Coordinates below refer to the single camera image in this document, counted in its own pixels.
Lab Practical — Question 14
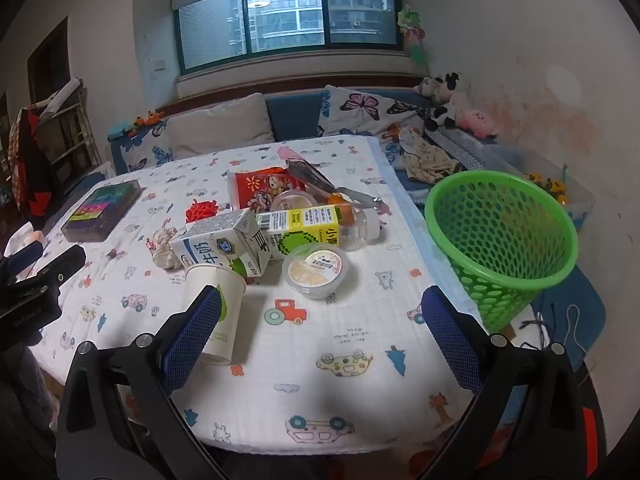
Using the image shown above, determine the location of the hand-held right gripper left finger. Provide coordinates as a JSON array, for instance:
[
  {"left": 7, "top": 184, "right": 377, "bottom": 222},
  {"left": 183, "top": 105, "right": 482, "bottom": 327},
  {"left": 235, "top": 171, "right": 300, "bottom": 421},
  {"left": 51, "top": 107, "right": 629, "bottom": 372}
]
[{"left": 55, "top": 284, "right": 232, "bottom": 480}]

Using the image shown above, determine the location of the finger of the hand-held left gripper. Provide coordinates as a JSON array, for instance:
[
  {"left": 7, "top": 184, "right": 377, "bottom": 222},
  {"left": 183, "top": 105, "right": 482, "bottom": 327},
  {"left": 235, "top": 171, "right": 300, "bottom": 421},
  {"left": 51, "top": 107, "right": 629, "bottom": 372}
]
[
  {"left": 15, "top": 244, "right": 87, "bottom": 291},
  {"left": 0, "top": 241, "right": 47, "bottom": 283}
]

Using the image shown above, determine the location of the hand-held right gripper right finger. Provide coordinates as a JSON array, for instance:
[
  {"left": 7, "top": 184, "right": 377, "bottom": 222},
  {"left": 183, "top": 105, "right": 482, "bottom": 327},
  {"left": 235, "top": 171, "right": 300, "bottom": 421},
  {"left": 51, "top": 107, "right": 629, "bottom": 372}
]
[{"left": 414, "top": 285, "right": 587, "bottom": 480}]

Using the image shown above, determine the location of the white paper cup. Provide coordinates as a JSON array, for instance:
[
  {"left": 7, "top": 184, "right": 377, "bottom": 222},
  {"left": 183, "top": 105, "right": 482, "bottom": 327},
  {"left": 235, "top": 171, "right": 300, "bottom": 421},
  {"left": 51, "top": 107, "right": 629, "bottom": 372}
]
[{"left": 181, "top": 262, "right": 248, "bottom": 366}]

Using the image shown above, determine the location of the green plastic mesh basket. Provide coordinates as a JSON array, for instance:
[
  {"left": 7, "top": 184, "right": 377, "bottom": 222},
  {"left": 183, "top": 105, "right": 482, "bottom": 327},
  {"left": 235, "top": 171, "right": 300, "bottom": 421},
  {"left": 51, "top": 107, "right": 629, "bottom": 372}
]
[{"left": 424, "top": 170, "right": 580, "bottom": 333}]

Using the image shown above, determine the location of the clear wrapper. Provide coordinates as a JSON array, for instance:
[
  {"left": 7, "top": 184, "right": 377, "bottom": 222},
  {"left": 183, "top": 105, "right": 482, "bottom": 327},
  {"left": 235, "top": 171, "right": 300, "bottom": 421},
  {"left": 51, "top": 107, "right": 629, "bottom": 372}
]
[{"left": 146, "top": 227, "right": 183, "bottom": 271}]

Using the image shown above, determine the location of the blue white milk carton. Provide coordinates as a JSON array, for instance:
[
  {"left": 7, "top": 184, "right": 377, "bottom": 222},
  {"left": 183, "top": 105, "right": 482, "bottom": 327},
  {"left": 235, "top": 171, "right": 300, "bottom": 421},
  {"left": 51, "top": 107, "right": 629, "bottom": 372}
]
[{"left": 169, "top": 208, "right": 273, "bottom": 278}]

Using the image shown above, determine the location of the red mesh ball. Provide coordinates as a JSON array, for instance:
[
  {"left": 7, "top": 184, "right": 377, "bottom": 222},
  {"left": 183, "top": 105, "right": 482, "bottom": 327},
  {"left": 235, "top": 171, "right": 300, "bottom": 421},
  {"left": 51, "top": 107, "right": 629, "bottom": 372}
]
[{"left": 186, "top": 199, "right": 220, "bottom": 223}]

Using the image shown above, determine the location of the round plastic pudding cup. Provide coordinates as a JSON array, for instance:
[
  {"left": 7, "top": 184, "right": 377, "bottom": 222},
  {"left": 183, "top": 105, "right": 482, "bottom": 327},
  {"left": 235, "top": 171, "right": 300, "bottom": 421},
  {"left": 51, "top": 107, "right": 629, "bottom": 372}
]
[
  {"left": 281, "top": 245, "right": 351, "bottom": 301},
  {"left": 270, "top": 190, "right": 316, "bottom": 216}
]

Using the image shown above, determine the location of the clear plastic bottle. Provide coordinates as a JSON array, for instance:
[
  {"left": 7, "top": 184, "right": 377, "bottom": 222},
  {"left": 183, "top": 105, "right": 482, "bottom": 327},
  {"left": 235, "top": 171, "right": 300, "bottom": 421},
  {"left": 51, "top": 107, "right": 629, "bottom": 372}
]
[{"left": 327, "top": 202, "right": 385, "bottom": 252}]

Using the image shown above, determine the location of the yellow green drink carton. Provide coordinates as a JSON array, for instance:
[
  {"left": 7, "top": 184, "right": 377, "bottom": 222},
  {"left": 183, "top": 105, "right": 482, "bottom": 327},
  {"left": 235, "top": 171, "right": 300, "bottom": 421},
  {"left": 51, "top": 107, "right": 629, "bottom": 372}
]
[{"left": 255, "top": 206, "right": 342, "bottom": 261}]

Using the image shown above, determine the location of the red snack packet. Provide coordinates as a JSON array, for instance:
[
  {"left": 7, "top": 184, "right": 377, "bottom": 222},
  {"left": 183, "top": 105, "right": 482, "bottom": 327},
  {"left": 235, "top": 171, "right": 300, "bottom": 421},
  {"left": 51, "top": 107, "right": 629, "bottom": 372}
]
[{"left": 227, "top": 166, "right": 307, "bottom": 213}]

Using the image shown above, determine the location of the pink silver foil wrapper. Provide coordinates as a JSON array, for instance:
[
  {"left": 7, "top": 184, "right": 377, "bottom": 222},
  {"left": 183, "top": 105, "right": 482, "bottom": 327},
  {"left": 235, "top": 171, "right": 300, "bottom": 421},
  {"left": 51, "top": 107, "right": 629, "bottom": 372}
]
[{"left": 276, "top": 146, "right": 387, "bottom": 213}]

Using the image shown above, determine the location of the plastic case of coloured markers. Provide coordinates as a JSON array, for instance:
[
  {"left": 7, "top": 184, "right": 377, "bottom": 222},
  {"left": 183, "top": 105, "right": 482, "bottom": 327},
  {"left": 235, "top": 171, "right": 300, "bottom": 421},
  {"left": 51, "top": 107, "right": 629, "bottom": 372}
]
[{"left": 61, "top": 180, "right": 145, "bottom": 245}]

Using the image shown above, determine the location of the red black hanging garment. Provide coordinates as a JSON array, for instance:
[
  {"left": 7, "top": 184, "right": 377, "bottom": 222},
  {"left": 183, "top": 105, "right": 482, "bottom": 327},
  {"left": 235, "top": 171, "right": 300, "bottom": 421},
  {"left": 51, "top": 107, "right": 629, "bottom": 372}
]
[{"left": 7, "top": 105, "right": 53, "bottom": 216}]

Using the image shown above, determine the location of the metal shelf rack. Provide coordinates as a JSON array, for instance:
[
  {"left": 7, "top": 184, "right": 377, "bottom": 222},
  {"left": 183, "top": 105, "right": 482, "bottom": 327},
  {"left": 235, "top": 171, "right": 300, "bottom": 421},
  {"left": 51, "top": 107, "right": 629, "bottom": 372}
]
[{"left": 30, "top": 77, "right": 101, "bottom": 186}]

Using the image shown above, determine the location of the small butterfly print pillow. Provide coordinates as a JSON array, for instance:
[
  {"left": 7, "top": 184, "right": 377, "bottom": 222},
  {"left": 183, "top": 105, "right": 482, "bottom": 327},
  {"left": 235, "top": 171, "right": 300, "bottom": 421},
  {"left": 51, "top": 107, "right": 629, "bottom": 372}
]
[{"left": 120, "top": 120, "right": 176, "bottom": 173}]

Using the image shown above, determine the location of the blue floor mat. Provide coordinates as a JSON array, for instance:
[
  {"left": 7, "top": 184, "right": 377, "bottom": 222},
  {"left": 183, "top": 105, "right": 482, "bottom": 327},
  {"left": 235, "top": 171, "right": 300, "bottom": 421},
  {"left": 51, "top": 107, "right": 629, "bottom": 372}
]
[{"left": 530, "top": 260, "right": 608, "bottom": 371}]

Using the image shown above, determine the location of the orange fox plush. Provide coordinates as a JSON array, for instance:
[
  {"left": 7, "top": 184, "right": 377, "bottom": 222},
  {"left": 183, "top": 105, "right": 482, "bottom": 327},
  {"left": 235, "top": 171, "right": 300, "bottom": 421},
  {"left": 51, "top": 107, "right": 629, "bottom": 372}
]
[{"left": 131, "top": 110, "right": 166, "bottom": 131}]

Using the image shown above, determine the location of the beige printed garment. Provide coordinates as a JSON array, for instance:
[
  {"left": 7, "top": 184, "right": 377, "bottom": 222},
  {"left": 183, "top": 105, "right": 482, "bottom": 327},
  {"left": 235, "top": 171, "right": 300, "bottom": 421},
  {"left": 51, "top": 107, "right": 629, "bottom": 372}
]
[{"left": 397, "top": 127, "right": 463, "bottom": 183}]

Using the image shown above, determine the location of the yellow toy vehicle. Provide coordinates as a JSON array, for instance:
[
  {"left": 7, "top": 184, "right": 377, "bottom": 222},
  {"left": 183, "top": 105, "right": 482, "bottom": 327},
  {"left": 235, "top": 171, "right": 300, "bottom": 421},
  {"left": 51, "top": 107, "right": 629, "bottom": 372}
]
[{"left": 525, "top": 172, "right": 571, "bottom": 206}]

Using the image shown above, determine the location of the blue white patterned cloth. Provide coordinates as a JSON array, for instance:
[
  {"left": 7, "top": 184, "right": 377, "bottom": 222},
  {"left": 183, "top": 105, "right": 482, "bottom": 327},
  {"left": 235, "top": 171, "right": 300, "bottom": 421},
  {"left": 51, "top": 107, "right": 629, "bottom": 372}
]
[{"left": 435, "top": 127, "right": 488, "bottom": 171}]

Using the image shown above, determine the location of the dark wooden door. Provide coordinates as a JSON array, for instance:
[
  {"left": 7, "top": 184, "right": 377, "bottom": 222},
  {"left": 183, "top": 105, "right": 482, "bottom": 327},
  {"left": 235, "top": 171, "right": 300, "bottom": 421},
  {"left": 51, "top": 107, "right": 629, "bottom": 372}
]
[{"left": 27, "top": 15, "right": 71, "bottom": 106}]

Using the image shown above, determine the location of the clear plastic storage box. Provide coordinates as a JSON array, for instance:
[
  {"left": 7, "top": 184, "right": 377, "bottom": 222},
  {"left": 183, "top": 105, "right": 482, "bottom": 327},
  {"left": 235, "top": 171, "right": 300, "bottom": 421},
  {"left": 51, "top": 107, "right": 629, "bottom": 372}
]
[{"left": 480, "top": 145, "right": 598, "bottom": 231}]

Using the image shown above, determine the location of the beige pillow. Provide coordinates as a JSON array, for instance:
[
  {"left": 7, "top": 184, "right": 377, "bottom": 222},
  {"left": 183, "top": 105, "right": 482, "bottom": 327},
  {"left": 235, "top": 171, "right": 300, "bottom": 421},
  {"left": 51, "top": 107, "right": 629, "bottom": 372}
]
[{"left": 165, "top": 92, "right": 276, "bottom": 158}]

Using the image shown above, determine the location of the pink plush toy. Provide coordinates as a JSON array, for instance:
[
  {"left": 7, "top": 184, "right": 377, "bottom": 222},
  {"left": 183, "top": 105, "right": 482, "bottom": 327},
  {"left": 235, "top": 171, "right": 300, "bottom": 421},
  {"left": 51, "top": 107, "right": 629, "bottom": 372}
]
[{"left": 459, "top": 107, "right": 501, "bottom": 140}]

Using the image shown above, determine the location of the black white cow plush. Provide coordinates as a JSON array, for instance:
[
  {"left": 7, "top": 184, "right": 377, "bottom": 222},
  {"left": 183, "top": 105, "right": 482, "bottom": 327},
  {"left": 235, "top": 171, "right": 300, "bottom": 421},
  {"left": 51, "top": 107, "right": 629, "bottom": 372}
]
[{"left": 425, "top": 71, "right": 466, "bottom": 131}]

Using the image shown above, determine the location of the blue sofa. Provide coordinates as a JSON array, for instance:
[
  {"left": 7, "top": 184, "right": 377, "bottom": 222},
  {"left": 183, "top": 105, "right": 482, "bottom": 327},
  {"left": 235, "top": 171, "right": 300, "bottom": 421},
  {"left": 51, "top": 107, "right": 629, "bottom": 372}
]
[{"left": 107, "top": 87, "right": 436, "bottom": 176}]

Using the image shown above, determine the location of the large butterfly print pillow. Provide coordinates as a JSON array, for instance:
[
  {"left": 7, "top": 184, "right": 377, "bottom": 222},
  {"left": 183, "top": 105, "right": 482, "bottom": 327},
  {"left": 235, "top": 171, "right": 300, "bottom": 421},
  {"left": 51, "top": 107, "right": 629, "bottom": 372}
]
[{"left": 320, "top": 85, "right": 431, "bottom": 171}]

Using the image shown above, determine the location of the colourful pinwheel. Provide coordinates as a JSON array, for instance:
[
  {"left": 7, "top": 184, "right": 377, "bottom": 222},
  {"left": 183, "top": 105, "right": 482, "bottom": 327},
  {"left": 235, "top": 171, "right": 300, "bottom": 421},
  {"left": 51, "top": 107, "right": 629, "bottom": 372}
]
[{"left": 397, "top": 5, "right": 431, "bottom": 76}]

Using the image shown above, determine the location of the window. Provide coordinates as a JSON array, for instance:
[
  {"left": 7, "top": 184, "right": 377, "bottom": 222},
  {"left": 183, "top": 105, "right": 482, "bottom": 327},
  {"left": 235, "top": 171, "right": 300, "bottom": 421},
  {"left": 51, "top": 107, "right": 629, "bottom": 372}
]
[{"left": 172, "top": 0, "right": 403, "bottom": 73}]

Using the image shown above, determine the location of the white cord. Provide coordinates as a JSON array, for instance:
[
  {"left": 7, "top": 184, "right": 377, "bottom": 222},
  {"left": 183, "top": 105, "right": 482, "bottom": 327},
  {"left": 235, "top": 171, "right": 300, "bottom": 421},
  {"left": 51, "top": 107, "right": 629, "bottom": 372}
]
[{"left": 565, "top": 305, "right": 592, "bottom": 356}]

